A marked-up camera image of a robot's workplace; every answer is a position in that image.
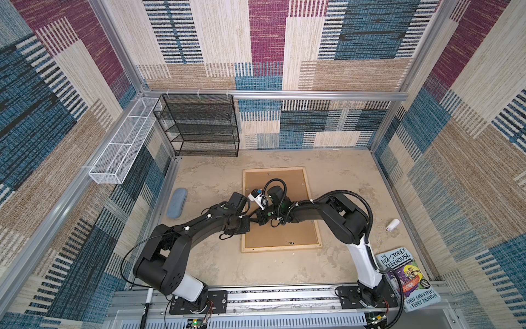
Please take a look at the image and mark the black white marker pen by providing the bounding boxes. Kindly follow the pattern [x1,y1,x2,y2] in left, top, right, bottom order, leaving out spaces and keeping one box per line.
[139,288,153,329]

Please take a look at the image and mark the blue grey glasses case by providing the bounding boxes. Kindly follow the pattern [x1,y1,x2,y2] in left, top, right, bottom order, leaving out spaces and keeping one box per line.
[167,188,188,219]

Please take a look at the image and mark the brown frame backing board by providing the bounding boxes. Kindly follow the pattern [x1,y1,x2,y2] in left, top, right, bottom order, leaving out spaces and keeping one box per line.
[244,169,320,249]

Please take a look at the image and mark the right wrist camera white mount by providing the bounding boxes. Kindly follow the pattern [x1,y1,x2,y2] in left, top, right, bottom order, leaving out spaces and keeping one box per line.
[248,189,268,210]

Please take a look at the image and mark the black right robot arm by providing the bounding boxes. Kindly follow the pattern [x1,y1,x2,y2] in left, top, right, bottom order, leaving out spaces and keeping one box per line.
[248,178,386,308]

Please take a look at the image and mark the light wooden picture frame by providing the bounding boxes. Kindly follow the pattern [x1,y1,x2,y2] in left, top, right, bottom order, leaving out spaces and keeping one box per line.
[240,166,323,254]

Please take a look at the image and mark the colourful treehouse book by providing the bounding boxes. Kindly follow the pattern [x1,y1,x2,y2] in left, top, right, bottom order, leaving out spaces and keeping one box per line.
[376,248,442,313]

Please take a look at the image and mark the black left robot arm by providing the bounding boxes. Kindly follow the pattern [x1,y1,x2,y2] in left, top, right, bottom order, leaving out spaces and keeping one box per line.
[133,192,249,312]

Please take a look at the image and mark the small white cylinder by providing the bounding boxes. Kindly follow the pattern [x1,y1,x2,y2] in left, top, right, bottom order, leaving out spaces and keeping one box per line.
[386,219,401,232]

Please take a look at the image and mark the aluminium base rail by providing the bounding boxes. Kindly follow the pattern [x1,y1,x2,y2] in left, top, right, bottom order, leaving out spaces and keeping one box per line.
[102,283,457,329]

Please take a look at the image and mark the black wire mesh shelf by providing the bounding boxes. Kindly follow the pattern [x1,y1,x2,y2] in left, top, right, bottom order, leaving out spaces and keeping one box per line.
[153,94,241,157]

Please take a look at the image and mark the white wire mesh basket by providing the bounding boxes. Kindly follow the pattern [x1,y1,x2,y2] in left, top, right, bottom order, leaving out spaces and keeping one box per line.
[89,97,158,185]

